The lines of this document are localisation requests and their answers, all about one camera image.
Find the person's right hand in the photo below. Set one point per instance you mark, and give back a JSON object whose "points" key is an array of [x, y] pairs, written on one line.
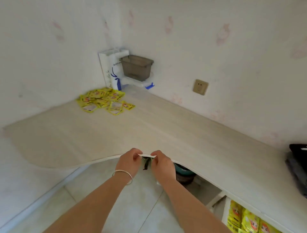
{"points": [[165, 169]]}

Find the person's left hand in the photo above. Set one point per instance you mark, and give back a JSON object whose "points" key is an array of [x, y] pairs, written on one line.
{"points": [[127, 163]]}

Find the person's right thumb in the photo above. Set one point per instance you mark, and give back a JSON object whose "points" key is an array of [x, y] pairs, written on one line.
{"points": [[157, 153]]}

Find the person's left thumb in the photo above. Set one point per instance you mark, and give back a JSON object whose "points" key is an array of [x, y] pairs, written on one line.
{"points": [[136, 151]]}

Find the person's right forearm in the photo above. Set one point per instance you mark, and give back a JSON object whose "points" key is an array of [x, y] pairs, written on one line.
{"points": [[191, 208]]}

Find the person's left forearm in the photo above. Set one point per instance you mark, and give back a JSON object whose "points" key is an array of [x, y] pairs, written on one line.
{"points": [[96, 206]]}

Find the pile of yellow packets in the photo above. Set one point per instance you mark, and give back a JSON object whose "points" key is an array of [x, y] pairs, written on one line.
{"points": [[103, 99]]}

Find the grey translucent plastic container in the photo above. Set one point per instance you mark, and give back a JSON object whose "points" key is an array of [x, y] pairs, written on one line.
{"points": [[136, 67]]}

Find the white carton with blue print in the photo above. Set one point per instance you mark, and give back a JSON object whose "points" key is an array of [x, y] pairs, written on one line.
{"points": [[108, 69]]}

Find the yellow snack bag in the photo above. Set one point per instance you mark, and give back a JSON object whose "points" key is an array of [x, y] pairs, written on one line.
{"points": [[234, 216], [266, 228], [250, 222]]}

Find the black box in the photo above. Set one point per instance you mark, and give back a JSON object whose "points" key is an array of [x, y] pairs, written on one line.
{"points": [[299, 151]]}

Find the dark grey bag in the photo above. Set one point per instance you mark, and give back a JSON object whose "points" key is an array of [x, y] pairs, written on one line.
{"points": [[298, 175]]}

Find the white shelf frame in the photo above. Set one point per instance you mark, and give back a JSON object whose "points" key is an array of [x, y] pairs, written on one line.
{"points": [[217, 200]]}

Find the beige wall socket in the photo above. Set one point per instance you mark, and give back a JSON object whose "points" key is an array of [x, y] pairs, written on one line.
{"points": [[200, 87]]}

